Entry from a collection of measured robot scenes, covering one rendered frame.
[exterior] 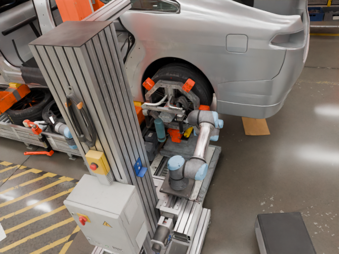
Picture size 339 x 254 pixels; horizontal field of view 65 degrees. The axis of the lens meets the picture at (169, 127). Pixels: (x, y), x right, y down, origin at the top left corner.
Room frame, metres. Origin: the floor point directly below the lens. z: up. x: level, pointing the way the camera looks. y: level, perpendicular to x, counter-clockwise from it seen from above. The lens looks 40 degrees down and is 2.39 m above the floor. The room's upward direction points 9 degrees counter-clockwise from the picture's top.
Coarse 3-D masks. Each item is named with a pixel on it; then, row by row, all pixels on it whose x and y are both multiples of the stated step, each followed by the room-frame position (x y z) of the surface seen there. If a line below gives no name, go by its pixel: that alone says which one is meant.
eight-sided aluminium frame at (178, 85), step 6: (156, 84) 2.15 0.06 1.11; (162, 84) 2.13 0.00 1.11; (168, 84) 2.10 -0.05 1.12; (174, 84) 2.08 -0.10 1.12; (180, 84) 2.07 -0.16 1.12; (150, 90) 2.19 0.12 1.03; (180, 90) 2.05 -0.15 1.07; (150, 96) 2.25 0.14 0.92; (186, 96) 2.02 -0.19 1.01; (192, 96) 2.01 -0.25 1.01; (150, 102) 2.22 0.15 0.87; (198, 102) 1.99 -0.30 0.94; (198, 108) 1.98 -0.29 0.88; (150, 114) 2.21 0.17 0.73; (156, 114) 2.23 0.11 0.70; (168, 126) 2.13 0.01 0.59; (174, 126) 2.10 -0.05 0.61; (186, 126) 2.04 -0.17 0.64
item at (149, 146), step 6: (150, 132) 2.28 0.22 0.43; (150, 138) 2.18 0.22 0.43; (156, 138) 2.25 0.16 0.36; (144, 144) 2.13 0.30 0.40; (150, 144) 2.11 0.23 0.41; (156, 144) 2.19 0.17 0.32; (150, 150) 2.04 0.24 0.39; (156, 150) 2.27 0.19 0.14; (150, 156) 2.03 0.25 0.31; (150, 162) 2.15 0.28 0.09
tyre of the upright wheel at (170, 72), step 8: (168, 64) 2.40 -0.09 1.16; (176, 64) 2.34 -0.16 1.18; (184, 64) 2.32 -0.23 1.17; (160, 72) 2.29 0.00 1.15; (168, 72) 2.21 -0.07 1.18; (176, 72) 2.19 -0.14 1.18; (184, 72) 2.19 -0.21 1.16; (192, 72) 2.21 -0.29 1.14; (200, 72) 2.26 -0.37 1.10; (152, 80) 2.27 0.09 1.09; (168, 80) 2.19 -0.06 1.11; (176, 80) 2.15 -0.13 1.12; (184, 80) 2.11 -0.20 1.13; (200, 80) 2.16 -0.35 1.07; (192, 88) 2.08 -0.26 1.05; (200, 88) 2.07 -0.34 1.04; (208, 88) 2.16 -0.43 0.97; (200, 96) 2.04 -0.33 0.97; (208, 96) 2.11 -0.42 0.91; (200, 104) 2.05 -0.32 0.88; (208, 104) 2.07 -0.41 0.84
